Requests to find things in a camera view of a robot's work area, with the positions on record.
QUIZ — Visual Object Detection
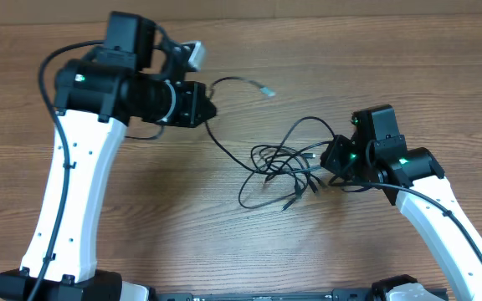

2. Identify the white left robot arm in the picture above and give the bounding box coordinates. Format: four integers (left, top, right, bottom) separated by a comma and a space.
0, 12, 217, 300

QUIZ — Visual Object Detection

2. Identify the thick black cable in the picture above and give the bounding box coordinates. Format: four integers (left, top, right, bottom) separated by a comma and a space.
238, 115, 336, 210

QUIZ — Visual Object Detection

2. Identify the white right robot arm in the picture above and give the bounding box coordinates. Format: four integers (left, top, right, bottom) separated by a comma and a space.
320, 105, 482, 300

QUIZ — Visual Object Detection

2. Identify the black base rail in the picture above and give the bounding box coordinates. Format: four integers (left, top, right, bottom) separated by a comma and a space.
149, 288, 381, 301

